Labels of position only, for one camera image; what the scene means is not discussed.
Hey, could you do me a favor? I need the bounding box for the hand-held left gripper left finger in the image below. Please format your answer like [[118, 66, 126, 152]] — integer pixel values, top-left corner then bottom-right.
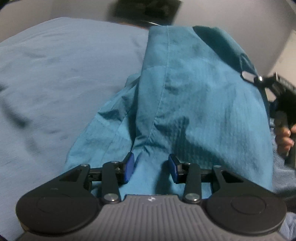
[[57, 152, 135, 205]]

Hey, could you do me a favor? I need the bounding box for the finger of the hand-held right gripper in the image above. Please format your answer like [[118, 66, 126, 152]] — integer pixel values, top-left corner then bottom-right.
[[241, 71, 264, 84]]

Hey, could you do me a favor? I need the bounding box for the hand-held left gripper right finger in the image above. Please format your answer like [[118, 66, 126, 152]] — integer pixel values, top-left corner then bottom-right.
[[168, 153, 248, 205]]

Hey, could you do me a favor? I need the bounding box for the teal garment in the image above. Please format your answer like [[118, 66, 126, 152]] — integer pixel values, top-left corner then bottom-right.
[[65, 25, 274, 200]]

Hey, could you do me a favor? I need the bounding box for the person's right hand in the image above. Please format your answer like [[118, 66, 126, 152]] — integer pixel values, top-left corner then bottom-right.
[[275, 123, 296, 156]]

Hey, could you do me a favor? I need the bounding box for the light blue blanket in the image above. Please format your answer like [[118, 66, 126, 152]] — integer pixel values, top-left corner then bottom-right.
[[0, 17, 296, 241]]

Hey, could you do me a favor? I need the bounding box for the black screen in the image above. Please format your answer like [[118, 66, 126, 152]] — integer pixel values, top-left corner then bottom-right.
[[110, 0, 184, 26]]

